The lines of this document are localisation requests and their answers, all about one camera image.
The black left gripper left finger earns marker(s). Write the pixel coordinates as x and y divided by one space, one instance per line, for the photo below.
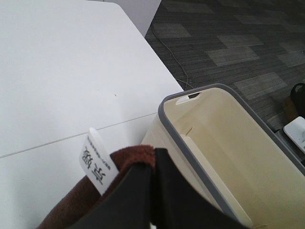
127 207

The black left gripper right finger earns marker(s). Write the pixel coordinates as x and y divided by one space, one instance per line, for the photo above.
175 204

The brown towel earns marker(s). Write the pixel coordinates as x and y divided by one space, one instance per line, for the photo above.
84 196

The beige basket with grey rim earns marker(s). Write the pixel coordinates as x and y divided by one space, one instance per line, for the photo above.
231 157

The white power strip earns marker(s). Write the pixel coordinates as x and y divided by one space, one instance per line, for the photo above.
295 130

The black and olive bag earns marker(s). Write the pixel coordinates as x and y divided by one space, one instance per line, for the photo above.
294 104

